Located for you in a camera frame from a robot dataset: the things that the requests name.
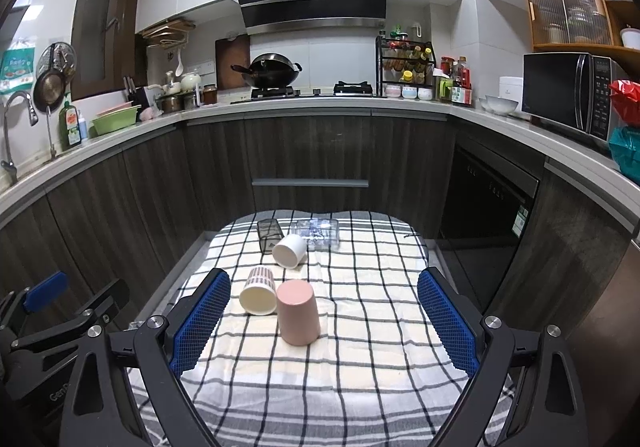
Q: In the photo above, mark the green basin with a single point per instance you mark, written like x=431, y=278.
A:
x=115, y=123

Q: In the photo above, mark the small white bowl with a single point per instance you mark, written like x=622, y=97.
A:
x=482, y=103

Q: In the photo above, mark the plain white cup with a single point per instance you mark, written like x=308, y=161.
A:
x=289, y=251

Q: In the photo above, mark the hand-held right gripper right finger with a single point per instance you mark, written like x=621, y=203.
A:
x=447, y=322

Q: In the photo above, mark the hanging frying pan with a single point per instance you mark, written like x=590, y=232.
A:
x=47, y=89

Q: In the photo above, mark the small white blue bottle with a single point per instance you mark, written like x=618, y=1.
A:
x=83, y=128

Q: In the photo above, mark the wooden glass-door cabinet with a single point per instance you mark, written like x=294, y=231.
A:
x=570, y=7

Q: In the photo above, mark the metal faucet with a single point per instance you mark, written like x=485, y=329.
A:
x=7, y=127

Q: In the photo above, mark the striped white cup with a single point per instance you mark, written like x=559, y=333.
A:
x=257, y=294

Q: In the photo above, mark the black knife block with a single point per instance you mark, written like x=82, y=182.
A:
x=141, y=97

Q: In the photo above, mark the gas stove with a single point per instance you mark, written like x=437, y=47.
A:
x=320, y=93

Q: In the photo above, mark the clear glass cup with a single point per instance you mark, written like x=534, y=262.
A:
x=320, y=231

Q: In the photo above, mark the teal printed bag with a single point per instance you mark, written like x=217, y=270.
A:
x=16, y=69

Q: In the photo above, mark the red plastic bag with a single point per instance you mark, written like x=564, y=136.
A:
x=626, y=102

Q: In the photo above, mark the dark transparent cup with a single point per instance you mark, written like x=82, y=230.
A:
x=269, y=233

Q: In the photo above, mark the green dish soap bottle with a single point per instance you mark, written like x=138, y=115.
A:
x=70, y=127

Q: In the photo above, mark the brown cutting board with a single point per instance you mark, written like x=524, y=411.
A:
x=231, y=58

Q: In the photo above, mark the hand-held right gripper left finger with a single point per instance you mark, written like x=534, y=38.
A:
x=200, y=322

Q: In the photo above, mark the black spice rack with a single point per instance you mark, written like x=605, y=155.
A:
x=405, y=62

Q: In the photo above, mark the black microwave oven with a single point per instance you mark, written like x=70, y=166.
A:
x=555, y=87

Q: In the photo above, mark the group of sauce bottles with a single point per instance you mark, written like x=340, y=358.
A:
x=456, y=84

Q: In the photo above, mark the hanging metal strainer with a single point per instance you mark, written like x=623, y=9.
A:
x=60, y=56

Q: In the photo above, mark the large white bowl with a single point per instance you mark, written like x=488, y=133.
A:
x=501, y=105

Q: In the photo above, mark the black built-in dishwasher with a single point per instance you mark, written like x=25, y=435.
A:
x=480, y=217

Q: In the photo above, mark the white rice cooker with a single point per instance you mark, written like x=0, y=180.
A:
x=511, y=87

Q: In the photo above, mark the glass jar brown contents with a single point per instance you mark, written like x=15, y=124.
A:
x=210, y=95

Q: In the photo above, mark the brown door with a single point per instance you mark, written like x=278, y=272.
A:
x=107, y=22

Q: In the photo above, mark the white teapot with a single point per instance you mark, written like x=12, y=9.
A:
x=190, y=82

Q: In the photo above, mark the pink cup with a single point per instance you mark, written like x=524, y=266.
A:
x=297, y=317

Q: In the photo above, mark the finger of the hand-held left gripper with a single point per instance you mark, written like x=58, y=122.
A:
x=47, y=289
x=100, y=302

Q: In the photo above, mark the black white checked cloth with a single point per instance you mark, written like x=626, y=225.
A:
x=370, y=327

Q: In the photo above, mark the wooden board rack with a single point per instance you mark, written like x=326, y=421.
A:
x=167, y=32

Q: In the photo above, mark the black wok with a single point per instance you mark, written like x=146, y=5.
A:
x=275, y=69

